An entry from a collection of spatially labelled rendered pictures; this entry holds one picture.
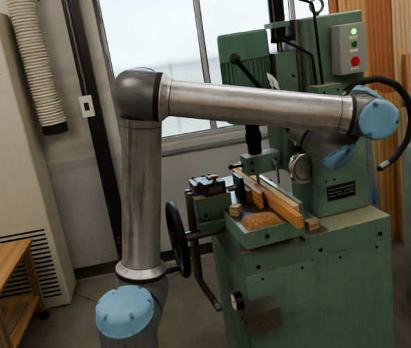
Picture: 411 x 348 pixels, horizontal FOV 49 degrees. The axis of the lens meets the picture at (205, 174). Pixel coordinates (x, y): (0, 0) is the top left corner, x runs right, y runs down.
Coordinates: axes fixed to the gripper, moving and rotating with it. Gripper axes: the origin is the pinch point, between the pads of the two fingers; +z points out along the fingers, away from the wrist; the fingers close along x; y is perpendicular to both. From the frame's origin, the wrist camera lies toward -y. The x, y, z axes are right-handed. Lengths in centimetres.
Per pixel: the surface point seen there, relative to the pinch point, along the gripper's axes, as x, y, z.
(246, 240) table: 34.2, -20.2, -24.2
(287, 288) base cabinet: 38, -45, -39
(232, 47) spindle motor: -9.0, -2.4, 18.0
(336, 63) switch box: -29.6, -17.9, -6.2
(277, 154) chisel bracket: 4.0, -34.7, -5.6
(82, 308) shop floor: 140, -133, 63
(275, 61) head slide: -17.0, -12.6, 8.5
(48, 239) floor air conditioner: 121, -105, 98
